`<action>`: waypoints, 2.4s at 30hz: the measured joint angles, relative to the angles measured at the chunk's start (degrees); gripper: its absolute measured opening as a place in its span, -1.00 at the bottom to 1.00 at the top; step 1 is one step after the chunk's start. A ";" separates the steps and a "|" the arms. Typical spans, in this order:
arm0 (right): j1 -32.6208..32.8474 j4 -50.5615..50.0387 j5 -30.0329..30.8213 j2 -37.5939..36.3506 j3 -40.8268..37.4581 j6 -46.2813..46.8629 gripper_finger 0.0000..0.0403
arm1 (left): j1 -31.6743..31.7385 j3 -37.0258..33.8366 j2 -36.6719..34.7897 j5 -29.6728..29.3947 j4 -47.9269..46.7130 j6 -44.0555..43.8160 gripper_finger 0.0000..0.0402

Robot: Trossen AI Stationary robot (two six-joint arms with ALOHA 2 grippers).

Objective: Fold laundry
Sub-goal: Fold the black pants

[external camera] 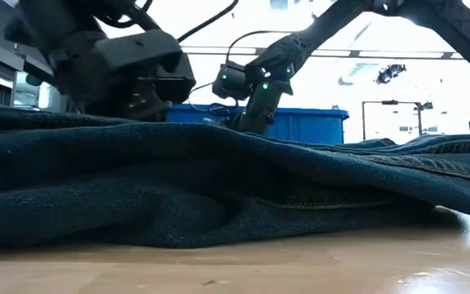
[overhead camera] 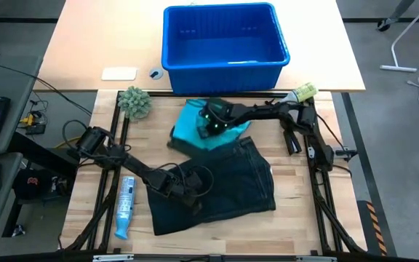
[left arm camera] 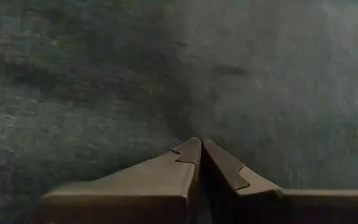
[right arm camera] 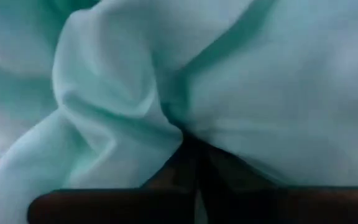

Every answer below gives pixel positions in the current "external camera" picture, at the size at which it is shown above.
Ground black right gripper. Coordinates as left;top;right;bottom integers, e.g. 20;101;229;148
234;63;296;136

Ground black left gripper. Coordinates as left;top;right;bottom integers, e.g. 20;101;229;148
51;28;184;123

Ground dark blue denim jeans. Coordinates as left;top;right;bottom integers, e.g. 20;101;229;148
0;105;470;249

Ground blue plastic bin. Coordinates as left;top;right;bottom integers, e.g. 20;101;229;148
167;103;350;145

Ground black ceiling spotlight cluster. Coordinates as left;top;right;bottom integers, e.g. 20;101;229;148
375;63;407;86

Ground black metal gantry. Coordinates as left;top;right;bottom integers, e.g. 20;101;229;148
361;100;434;142

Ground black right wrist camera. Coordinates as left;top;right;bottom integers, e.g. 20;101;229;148
211;60;253;102

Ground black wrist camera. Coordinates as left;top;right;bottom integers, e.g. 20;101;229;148
155;52;197;105
211;60;253;102

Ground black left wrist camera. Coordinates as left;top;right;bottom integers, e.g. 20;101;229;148
155;52;197;105

